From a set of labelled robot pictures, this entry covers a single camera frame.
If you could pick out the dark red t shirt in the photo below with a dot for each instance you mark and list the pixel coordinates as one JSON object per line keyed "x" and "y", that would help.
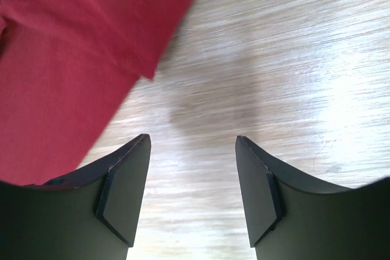
{"x": 66, "y": 67}

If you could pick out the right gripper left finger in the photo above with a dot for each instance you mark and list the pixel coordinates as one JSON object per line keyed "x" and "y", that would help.
{"x": 89, "y": 213}

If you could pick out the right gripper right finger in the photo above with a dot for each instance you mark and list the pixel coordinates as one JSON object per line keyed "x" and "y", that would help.
{"x": 291, "y": 214}

